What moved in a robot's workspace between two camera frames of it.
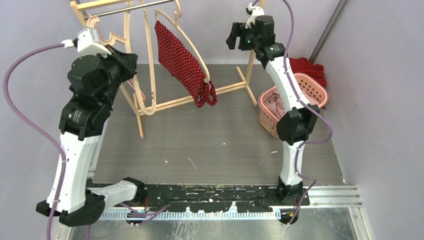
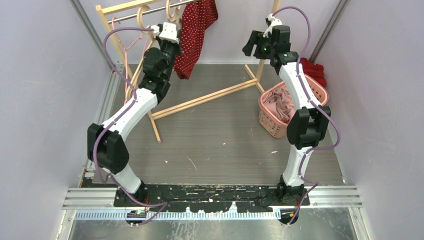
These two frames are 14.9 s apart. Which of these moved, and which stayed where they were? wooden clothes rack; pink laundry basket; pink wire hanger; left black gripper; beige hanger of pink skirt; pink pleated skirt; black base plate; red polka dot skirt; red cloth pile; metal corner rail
Moved: beige hanger of pink skirt; left black gripper; wooden clothes rack; pink wire hanger; red polka dot skirt
Stayed: black base plate; pink laundry basket; metal corner rail; red cloth pile; pink pleated skirt
